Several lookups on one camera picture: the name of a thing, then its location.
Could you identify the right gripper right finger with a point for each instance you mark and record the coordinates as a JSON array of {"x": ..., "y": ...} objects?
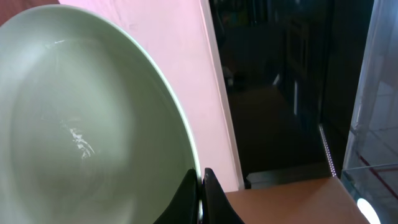
[{"x": 216, "y": 207}]

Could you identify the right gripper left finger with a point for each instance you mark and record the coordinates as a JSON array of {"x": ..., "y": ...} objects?
[{"x": 183, "y": 208}]

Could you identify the mint green plate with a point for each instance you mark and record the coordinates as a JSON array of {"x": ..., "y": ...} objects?
[{"x": 91, "y": 130}]

